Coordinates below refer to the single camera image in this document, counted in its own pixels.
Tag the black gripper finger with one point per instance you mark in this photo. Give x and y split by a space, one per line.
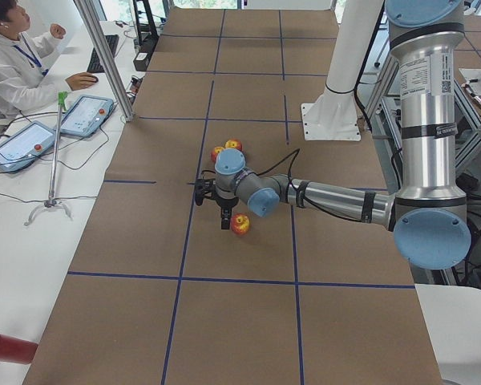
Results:
225 218

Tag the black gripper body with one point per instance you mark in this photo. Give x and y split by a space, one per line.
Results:
225 204

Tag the red yellow carried apple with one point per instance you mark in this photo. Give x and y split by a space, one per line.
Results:
240 224

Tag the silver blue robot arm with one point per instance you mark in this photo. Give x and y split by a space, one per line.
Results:
427 215

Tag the red apple back left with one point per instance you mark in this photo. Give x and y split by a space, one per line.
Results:
215 153

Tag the red apple back right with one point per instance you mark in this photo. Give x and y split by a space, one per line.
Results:
234 144

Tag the far blue teach pendant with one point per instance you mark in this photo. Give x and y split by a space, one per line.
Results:
86 115

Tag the blue teach pendant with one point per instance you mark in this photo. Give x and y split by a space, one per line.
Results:
86 115
26 146

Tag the black box on desk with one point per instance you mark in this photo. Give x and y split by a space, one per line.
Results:
141 61

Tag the chrome reacher grabber tool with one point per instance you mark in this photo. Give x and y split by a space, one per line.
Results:
52 203

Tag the near blue teach pendant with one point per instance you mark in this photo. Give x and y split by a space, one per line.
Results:
26 146

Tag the person in white hoodie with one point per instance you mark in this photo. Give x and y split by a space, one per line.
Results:
21 68

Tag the red cylinder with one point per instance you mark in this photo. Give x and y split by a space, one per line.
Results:
16 350

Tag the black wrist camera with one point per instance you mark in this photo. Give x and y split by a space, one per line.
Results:
205 187

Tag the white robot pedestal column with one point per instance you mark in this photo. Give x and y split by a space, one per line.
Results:
333 116

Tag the aluminium frame post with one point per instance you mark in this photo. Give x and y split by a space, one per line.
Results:
92 23

